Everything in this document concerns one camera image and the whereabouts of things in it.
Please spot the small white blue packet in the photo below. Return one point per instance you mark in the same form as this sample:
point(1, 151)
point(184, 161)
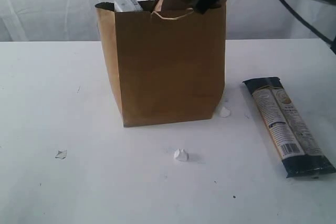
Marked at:
point(127, 6)

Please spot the brown paper shopping bag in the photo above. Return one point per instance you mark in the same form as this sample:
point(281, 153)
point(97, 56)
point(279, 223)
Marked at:
point(164, 67)

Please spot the dark blue pasta packet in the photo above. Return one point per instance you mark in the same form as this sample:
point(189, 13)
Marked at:
point(297, 148)

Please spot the white paper ball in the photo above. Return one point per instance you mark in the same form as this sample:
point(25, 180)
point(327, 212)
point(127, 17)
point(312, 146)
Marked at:
point(181, 155)
point(224, 112)

